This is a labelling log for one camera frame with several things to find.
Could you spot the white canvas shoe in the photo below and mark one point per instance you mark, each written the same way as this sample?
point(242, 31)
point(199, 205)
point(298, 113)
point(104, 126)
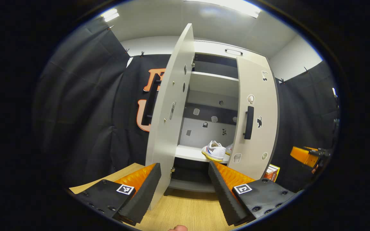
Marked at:
point(229, 150)
point(214, 150)

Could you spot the white shoe cabinet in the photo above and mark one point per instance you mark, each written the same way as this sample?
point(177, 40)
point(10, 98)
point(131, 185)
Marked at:
point(214, 83)

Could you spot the white and red book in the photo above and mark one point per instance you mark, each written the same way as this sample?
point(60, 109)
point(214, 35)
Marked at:
point(268, 173)

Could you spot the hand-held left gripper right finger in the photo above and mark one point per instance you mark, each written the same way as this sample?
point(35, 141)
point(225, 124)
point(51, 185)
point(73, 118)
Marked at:
point(223, 195)

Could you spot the white shoe cabinet door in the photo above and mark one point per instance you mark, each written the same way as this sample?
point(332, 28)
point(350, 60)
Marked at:
point(165, 144)
point(268, 106)

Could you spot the long ceiling light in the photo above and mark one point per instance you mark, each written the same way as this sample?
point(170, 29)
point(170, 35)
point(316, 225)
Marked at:
point(110, 15)
point(226, 5)

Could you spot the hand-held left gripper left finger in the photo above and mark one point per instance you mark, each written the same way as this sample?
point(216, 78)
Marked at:
point(146, 195)

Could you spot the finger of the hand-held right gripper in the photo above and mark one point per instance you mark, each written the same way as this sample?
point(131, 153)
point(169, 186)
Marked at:
point(302, 155)

